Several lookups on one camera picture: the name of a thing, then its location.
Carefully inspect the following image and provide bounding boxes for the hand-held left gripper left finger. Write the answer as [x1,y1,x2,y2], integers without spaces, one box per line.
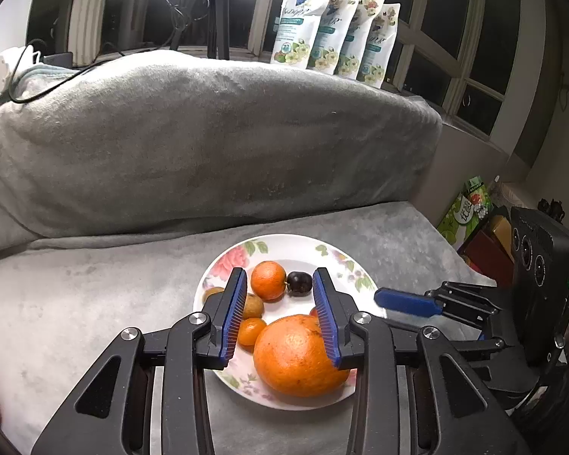
[31,268,248,455]

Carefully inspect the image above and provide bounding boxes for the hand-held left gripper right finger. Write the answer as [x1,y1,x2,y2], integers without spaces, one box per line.
[312,268,529,455]

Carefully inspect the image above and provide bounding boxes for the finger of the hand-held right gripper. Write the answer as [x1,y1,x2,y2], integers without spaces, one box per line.
[374,281,500,329]
[450,336,528,386]

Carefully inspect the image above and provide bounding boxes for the brown kiwi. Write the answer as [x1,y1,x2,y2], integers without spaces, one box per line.
[243,294,265,319]

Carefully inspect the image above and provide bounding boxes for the small kumquat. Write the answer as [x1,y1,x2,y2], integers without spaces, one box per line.
[237,317,267,348]

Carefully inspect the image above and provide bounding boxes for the dark plum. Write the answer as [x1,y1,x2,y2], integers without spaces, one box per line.
[286,271,316,297]

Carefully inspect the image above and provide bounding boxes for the large orange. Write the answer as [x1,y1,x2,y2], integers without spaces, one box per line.
[253,314,352,398]

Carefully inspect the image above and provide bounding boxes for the floral white plate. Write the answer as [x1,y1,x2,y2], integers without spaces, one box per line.
[193,234,380,411]

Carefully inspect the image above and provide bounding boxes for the dark red box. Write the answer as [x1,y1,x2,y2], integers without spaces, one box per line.
[460,215,515,286]

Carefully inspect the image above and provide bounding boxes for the green printed box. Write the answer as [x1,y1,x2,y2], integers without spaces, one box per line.
[439,177,494,249]

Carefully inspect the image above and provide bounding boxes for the grey rolled duvet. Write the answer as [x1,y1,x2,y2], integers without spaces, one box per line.
[0,52,444,252]

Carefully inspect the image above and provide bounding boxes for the floral refill pouch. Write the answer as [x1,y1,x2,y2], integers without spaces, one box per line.
[357,2,401,88]
[336,0,386,81]
[270,0,342,69]
[308,0,363,75]

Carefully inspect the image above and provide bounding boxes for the black tripod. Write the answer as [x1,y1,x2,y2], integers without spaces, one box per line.
[171,0,233,60]

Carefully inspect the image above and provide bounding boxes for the white window frame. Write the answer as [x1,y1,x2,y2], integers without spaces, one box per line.
[26,0,551,143]

